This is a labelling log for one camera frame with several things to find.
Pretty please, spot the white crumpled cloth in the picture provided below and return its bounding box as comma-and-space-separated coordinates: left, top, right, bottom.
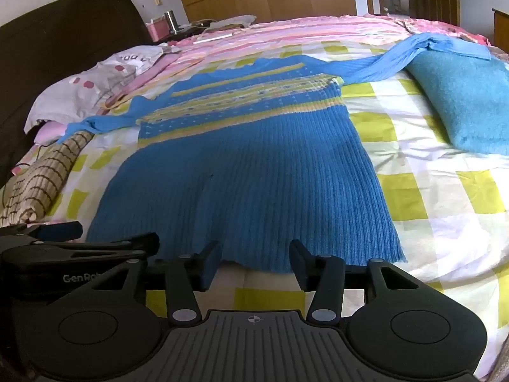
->
207, 15, 257, 30

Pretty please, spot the yellow white checkered bed sheet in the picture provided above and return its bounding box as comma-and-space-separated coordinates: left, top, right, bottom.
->
40, 42, 509, 378

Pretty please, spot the light blue folded cloth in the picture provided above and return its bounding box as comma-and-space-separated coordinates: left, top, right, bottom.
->
427, 36, 492, 61

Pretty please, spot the blue knit patterned sweater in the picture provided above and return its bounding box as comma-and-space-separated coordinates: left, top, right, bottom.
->
59, 32, 434, 275

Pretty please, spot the pink box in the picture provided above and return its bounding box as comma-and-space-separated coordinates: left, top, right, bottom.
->
146, 18, 172, 42

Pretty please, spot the white pillow with pink print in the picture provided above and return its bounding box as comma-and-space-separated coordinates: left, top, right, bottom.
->
24, 46, 171, 134

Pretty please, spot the pink striped blanket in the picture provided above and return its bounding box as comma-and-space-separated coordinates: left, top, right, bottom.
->
101, 14, 490, 108

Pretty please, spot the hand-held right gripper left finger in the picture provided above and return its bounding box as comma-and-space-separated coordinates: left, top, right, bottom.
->
94, 241, 220, 325

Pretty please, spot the thin white stick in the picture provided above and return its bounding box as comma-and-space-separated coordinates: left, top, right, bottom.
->
193, 33, 232, 43

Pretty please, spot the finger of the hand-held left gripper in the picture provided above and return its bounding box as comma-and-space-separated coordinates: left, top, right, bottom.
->
0, 222, 83, 244
69, 232, 160, 263

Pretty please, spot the dark wooden headboard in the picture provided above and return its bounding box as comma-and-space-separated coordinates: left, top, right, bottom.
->
0, 0, 154, 192

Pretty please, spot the teal folded fuzzy sweater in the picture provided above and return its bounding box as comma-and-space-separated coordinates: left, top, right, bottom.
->
403, 50, 509, 156

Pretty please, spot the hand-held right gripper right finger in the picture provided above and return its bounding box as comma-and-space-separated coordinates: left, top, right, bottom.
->
289, 240, 431, 324

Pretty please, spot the beige brown striped cloth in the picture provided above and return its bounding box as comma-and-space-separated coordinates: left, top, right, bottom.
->
0, 131, 95, 227

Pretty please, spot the pink cloth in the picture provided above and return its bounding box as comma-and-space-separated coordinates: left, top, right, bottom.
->
34, 121, 68, 144

